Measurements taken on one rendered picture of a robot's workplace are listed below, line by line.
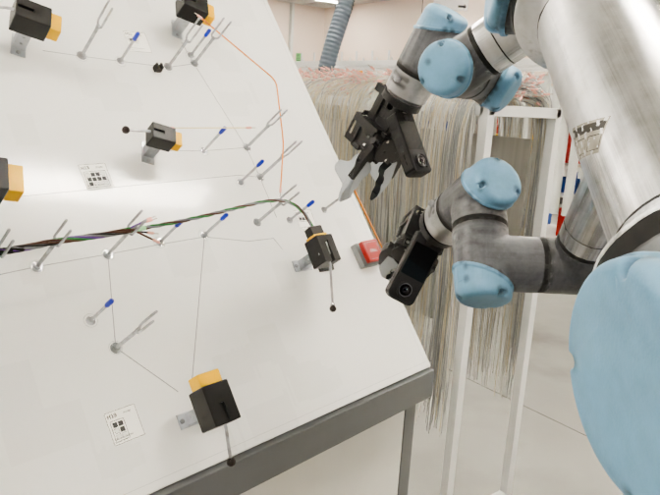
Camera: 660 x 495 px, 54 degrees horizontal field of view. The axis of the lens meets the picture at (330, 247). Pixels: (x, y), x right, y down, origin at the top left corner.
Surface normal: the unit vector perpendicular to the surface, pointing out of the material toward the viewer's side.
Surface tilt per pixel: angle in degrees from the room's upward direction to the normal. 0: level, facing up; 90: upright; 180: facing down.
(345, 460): 90
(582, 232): 114
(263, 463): 90
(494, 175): 55
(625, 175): 70
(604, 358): 94
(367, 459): 90
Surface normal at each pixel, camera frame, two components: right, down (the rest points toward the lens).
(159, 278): 0.61, -0.42
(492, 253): 0.03, -0.40
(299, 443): 0.72, 0.20
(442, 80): -0.51, 0.17
